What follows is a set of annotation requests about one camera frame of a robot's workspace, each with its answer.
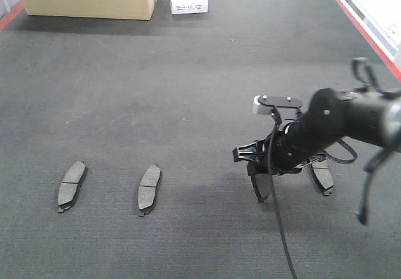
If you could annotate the dark grey conveyor belt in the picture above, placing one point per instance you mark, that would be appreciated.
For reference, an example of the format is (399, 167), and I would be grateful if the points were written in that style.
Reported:
(174, 91)

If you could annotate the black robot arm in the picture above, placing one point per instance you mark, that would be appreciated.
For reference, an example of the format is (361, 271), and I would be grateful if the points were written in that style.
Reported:
(370, 117)

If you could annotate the dark grey brake pad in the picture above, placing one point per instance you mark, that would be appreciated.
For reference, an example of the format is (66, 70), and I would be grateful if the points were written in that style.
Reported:
(322, 177)

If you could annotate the white machine frame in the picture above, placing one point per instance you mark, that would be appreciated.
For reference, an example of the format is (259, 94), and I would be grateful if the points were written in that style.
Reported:
(383, 18)

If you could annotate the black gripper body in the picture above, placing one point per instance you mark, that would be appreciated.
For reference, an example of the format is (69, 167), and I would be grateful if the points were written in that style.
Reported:
(281, 152)

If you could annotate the red conveyor edge rail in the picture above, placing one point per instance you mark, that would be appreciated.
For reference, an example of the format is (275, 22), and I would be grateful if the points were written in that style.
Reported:
(357, 18)

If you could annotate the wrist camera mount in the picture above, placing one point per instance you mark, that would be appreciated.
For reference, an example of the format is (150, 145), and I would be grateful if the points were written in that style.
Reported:
(264, 103)

